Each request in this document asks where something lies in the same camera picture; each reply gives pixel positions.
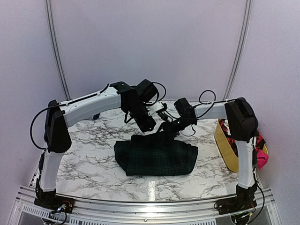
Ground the navy blue t-shirt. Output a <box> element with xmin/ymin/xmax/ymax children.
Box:
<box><xmin>93</xmin><ymin>114</ymin><xmax>100</xmax><ymax>120</ymax></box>

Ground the dark green plaid garment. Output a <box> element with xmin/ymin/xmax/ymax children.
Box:
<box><xmin>114</xmin><ymin>132</ymin><xmax>198</xmax><ymax>176</ymax></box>

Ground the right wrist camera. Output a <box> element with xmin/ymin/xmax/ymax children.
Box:
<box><xmin>173</xmin><ymin>97</ymin><xmax>195</xmax><ymax>118</ymax></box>

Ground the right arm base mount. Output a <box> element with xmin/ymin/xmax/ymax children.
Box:
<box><xmin>214</xmin><ymin>196</ymin><xmax>257</xmax><ymax>215</ymax></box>

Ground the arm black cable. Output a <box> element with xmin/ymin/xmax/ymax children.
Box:
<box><xmin>198</xmin><ymin>90</ymin><xmax>218</xmax><ymax>106</ymax></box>
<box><xmin>29</xmin><ymin>83</ymin><xmax>111</xmax><ymax>150</ymax></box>

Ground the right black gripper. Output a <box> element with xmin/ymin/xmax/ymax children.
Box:
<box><xmin>155</xmin><ymin>115</ymin><xmax>195</xmax><ymax>138</ymax></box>

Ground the left aluminium frame post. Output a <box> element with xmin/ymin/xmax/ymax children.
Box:
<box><xmin>45</xmin><ymin>0</ymin><xmax>71</xmax><ymax>100</ymax></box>

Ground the pink garment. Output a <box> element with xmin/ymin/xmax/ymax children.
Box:
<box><xmin>257</xmin><ymin>149</ymin><xmax>269</xmax><ymax>170</ymax></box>

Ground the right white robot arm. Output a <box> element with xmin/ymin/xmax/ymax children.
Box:
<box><xmin>158</xmin><ymin>97</ymin><xmax>258</xmax><ymax>210</ymax></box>

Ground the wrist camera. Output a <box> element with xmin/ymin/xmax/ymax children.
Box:
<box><xmin>136</xmin><ymin>79</ymin><xmax>159</xmax><ymax>103</ymax></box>
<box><xmin>173</xmin><ymin>97</ymin><xmax>195</xmax><ymax>118</ymax></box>

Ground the aluminium frame post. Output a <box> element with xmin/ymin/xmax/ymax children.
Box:
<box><xmin>45</xmin><ymin>0</ymin><xmax>71</xmax><ymax>100</ymax></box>
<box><xmin>223</xmin><ymin>0</ymin><xmax>253</xmax><ymax>100</ymax></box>

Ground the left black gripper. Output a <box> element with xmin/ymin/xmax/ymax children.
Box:
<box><xmin>126</xmin><ymin>101</ymin><xmax>156</xmax><ymax>132</ymax></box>

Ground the front aluminium rail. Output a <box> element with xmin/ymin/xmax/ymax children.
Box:
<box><xmin>9</xmin><ymin>185</ymin><xmax>282</xmax><ymax>225</ymax></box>

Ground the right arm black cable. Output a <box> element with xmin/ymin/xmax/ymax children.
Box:
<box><xmin>198</xmin><ymin>90</ymin><xmax>218</xmax><ymax>106</ymax></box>

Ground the red black printed garment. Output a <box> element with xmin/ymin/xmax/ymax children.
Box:
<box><xmin>219</xmin><ymin>119</ymin><xmax>266</xmax><ymax>156</ymax></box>

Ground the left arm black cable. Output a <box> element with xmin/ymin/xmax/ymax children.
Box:
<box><xmin>29</xmin><ymin>83</ymin><xmax>111</xmax><ymax>150</ymax></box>

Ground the right aluminium frame post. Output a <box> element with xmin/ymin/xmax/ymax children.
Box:
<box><xmin>223</xmin><ymin>0</ymin><xmax>253</xmax><ymax>100</ymax></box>

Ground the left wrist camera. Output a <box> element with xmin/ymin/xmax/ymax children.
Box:
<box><xmin>136</xmin><ymin>79</ymin><xmax>159</xmax><ymax>103</ymax></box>

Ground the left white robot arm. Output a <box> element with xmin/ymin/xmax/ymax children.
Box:
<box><xmin>34</xmin><ymin>79</ymin><xmax>159</xmax><ymax>209</ymax></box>

